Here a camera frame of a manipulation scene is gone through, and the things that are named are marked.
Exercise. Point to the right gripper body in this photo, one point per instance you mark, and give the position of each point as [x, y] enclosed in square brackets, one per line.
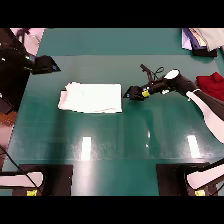
[136, 92]

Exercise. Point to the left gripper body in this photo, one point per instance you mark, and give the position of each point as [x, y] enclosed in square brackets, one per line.
[45, 65]

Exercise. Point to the white garment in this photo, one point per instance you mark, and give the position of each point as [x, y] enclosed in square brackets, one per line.
[91, 97]

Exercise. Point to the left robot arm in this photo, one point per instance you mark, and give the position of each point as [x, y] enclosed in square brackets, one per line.
[13, 76]

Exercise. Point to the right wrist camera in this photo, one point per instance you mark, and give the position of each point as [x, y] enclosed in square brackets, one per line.
[147, 73]

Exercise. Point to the red garment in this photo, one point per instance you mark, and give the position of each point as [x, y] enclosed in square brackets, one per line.
[211, 85]

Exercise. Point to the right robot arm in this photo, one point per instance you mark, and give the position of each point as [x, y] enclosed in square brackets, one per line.
[182, 85]

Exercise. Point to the beige garment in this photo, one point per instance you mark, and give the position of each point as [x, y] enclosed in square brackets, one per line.
[210, 37]

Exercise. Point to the purple garment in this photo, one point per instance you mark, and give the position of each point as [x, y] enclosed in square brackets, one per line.
[188, 39]

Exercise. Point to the black garment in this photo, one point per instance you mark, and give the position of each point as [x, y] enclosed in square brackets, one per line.
[204, 52]

